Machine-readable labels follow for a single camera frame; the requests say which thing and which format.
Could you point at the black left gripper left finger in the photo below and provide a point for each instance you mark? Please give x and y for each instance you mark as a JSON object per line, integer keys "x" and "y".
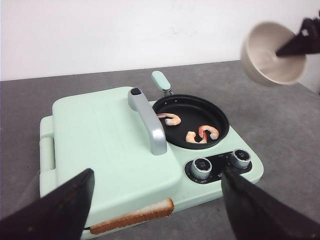
{"x": 59, "y": 215}

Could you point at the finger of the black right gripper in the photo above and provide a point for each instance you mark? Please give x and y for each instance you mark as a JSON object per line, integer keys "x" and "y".
{"x": 307, "y": 41}

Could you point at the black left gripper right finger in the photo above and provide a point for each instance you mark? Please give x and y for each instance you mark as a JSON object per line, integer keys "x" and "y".
{"x": 255, "y": 215}

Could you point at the beige ribbed bowl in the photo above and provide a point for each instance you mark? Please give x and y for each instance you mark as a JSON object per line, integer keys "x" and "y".
{"x": 260, "y": 62}

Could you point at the pink cooked shrimp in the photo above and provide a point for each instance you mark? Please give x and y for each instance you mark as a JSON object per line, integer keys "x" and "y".
{"x": 213, "y": 132}
{"x": 191, "y": 138}
{"x": 170, "y": 118}

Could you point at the white bread slice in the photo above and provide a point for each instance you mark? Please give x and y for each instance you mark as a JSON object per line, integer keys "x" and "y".
{"x": 156, "y": 210}

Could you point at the breakfast maker lid with plate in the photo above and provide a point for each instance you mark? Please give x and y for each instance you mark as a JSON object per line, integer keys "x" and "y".
{"x": 100, "y": 131}

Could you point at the mint green breakfast maker base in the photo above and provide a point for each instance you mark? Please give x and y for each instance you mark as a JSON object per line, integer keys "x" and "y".
{"x": 191, "y": 192}

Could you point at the right silver control knob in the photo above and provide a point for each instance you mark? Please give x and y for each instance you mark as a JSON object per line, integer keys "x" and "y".
{"x": 240, "y": 158}

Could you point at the silver control knob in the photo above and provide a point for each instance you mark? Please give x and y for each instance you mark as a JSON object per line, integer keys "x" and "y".
{"x": 201, "y": 168}
{"x": 240, "y": 158}

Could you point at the left silver control knob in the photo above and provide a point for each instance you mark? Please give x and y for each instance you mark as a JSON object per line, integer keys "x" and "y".
{"x": 201, "y": 168}

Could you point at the black round frying pan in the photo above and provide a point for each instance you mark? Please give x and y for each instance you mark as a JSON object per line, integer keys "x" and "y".
{"x": 193, "y": 111}

